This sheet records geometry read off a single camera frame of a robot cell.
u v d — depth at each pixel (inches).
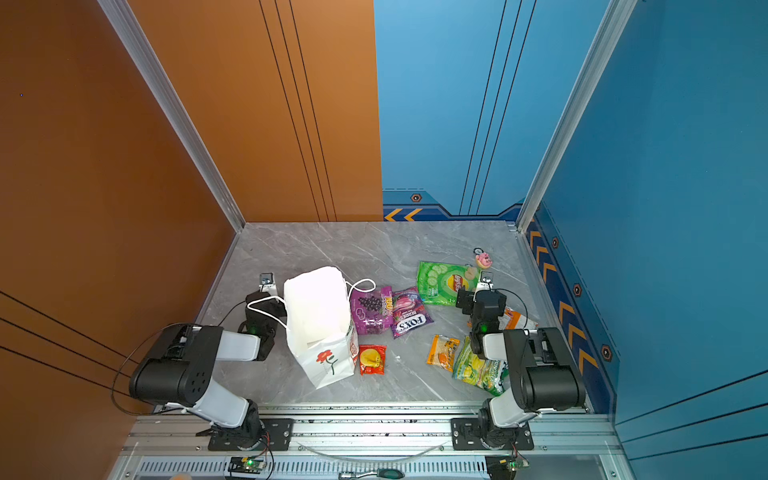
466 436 28.5
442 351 33.5
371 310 34.9
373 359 33.1
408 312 36.0
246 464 28.0
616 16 27.5
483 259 41.5
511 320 35.1
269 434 28.8
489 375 31.8
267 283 31.8
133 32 28.5
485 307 27.9
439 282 40.2
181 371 18.0
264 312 25.8
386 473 26.5
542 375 17.7
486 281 31.3
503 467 27.7
